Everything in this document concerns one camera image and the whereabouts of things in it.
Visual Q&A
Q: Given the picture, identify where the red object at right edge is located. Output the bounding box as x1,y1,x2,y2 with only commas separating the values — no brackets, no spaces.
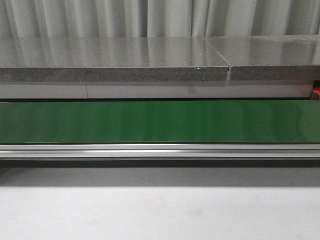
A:
311,86,320,100

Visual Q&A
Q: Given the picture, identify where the grey stone slab right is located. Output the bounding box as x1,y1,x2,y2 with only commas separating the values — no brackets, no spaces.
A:
205,35,320,82

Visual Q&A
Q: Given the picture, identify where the grey curtain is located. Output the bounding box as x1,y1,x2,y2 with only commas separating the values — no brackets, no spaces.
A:
0,0,320,38

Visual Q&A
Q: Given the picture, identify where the green conveyor belt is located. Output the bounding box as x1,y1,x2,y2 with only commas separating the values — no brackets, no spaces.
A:
0,100,320,144

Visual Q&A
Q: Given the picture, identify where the grey stone slab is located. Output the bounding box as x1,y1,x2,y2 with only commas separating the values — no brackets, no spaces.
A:
205,35,320,82
0,37,228,83

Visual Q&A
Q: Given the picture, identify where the grey stone slab left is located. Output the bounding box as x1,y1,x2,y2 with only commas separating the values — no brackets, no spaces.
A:
0,37,228,83

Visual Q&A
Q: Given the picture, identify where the aluminium conveyor side rail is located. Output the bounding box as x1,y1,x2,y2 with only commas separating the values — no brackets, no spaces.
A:
0,143,320,160

